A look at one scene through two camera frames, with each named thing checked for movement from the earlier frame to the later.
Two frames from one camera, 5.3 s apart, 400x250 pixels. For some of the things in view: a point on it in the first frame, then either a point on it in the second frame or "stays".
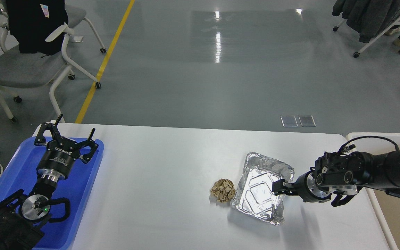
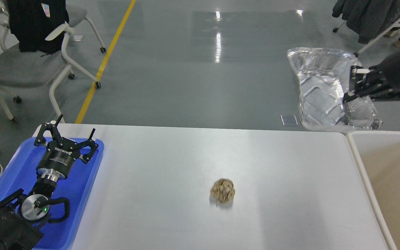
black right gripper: [306, 186] -> [391, 80]
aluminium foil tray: [253, 196] -> [323, 76]
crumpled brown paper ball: [223, 190] stays
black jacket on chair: [31, 22] stays
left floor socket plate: [289, 121] stays
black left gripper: [57, 159] stays
